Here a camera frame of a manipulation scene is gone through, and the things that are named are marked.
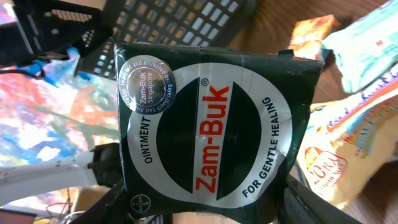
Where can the colourful painted cloth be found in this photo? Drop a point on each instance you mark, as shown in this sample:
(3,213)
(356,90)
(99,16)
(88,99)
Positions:
(108,169)

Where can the grey plastic mesh basket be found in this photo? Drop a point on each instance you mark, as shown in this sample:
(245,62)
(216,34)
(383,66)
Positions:
(171,22)

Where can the yellow snack bag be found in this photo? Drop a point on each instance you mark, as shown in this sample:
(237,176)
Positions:
(347,141)

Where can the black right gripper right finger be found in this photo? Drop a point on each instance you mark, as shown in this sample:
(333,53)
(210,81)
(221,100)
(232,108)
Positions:
(302,206)

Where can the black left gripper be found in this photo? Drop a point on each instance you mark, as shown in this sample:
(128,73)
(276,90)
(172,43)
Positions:
(45,30)

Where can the small orange packet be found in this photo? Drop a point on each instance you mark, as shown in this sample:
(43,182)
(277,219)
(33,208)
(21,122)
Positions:
(308,36)

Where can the small green round-logo box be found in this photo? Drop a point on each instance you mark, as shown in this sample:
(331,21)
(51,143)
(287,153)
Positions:
(210,130)

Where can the teal snack pack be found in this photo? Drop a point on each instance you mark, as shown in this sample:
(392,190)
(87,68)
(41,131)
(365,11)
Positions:
(367,48)

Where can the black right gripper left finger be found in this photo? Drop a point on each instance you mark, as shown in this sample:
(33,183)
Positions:
(112,208)

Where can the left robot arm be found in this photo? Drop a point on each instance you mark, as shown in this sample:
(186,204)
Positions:
(25,181)

